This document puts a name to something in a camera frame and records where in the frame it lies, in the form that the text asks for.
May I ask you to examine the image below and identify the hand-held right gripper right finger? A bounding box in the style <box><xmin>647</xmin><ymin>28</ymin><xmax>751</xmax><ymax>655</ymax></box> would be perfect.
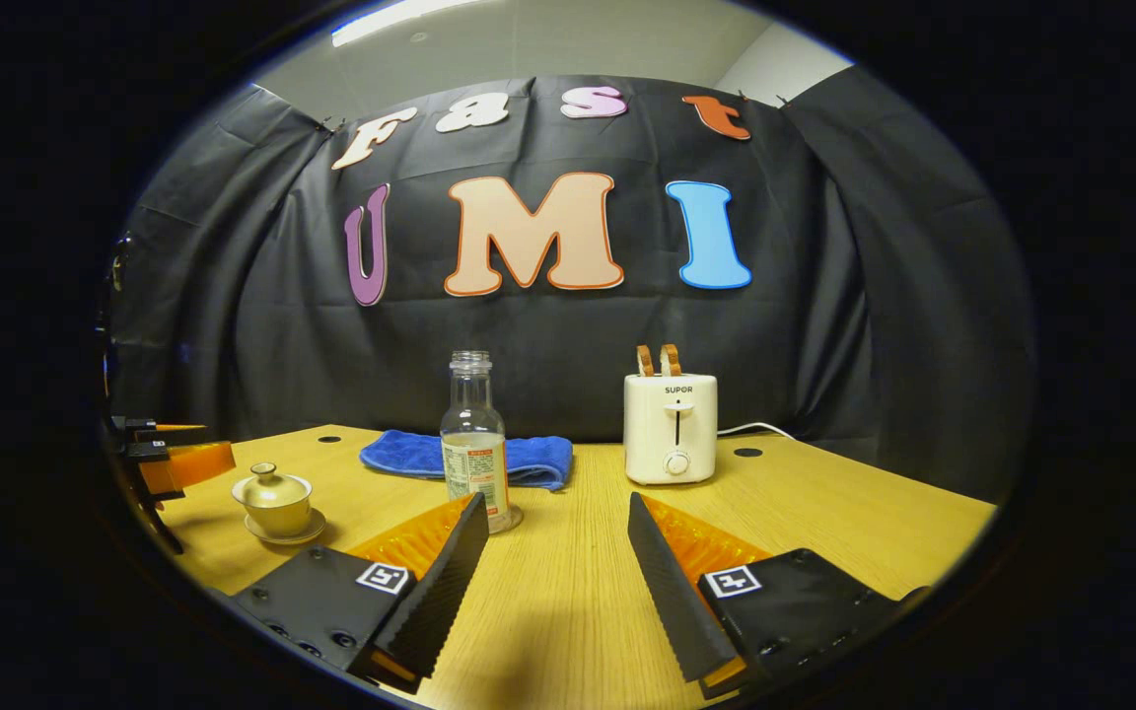
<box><xmin>627</xmin><ymin>493</ymin><xmax>929</xmax><ymax>699</ymax></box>

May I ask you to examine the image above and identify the cream ceramic teacup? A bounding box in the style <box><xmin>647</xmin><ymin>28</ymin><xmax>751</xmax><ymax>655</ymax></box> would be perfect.
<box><xmin>232</xmin><ymin>475</ymin><xmax>314</xmax><ymax>538</ymax></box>

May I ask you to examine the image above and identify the black backdrop cloth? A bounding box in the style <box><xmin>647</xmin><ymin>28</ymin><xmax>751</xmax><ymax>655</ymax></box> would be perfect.
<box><xmin>109</xmin><ymin>64</ymin><xmax>1037</xmax><ymax>504</ymax></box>

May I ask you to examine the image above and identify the clear glass water bottle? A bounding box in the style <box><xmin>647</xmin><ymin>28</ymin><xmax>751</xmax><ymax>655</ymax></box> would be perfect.
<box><xmin>440</xmin><ymin>350</ymin><xmax>512</xmax><ymax>534</ymax></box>

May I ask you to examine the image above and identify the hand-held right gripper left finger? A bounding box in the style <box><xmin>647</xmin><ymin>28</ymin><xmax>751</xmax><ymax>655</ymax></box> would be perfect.
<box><xmin>228</xmin><ymin>493</ymin><xmax>490</xmax><ymax>694</ymax></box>

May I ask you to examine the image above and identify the white toaster cable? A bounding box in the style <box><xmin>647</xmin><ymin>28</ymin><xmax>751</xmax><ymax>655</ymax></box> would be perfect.
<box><xmin>716</xmin><ymin>422</ymin><xmax>798</xmax><ymax>442</ymax></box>

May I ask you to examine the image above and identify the cream ceramic saucer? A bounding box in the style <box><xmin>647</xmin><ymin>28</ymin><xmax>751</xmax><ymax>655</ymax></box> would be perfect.
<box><xmin>244</xmin><ymin>509</ymin><xmax>327</xmax><ymax>546</ymax></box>

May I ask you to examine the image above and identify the white toaster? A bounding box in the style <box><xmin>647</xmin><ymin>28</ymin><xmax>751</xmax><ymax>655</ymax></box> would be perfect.
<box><xmin>624</xmin><ymin>373</ymin><xmax>719</xmax><ymax>486</ymax></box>

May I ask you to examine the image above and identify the blue folded towel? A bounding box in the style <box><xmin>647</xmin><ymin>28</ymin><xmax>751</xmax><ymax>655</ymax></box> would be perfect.
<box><xmin>359</xmin><ymin>429</ymin><xmax>575</xmax><ymax>491</ymax></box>

